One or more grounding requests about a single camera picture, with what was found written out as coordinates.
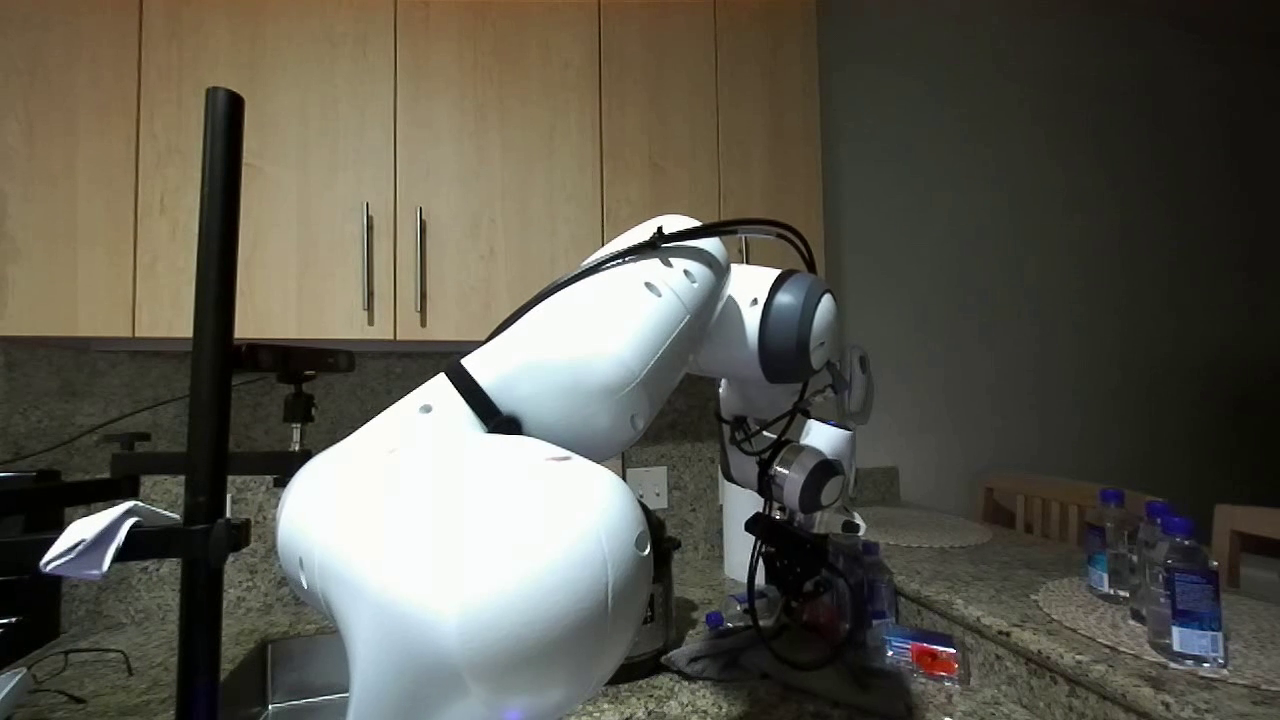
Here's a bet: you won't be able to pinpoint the wooden chair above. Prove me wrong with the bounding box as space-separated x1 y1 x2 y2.
1206 499 1280 593
975 471 1111 549

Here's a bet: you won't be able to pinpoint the black strap on arm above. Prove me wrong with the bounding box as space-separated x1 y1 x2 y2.
440 354 527 438

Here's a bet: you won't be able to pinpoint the light wooden wall cabinets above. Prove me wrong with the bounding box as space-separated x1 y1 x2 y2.
0 0 829 349

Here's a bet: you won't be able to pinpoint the white folded paper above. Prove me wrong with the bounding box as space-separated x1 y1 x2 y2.
37 494 184 582

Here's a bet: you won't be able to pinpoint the clear water bottle blue label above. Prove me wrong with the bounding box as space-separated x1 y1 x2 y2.
1153 512 1232 672
1128 494 1183 631
1076 482 1138 603

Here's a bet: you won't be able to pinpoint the black camera on mount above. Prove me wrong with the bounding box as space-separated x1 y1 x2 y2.
234 338 361 464

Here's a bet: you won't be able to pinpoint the stainless steel sink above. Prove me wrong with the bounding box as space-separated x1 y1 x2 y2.
216 631 350 720

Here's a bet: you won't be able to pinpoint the white wall outlet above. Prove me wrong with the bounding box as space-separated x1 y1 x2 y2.
624 464 672 514

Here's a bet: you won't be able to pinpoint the red blue plastic package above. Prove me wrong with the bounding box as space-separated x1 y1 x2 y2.
875 622 968 689

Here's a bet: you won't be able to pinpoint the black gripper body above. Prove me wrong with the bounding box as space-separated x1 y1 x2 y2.
739 506 872 607

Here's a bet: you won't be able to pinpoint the black clamp rig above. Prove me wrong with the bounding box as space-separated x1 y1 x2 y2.
0 427 323 672

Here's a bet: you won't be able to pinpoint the thin black wire loop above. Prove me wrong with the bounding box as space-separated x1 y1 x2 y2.
22 640 137 710

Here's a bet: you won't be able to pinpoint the black vertical stand pole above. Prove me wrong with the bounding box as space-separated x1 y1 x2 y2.
176 83 253 720

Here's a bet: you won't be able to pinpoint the metal cabinet handle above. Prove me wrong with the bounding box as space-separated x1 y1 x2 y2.
361 198 380 331
412 204 435 331

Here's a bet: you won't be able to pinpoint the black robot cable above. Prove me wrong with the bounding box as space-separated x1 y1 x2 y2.
483 215 872 674

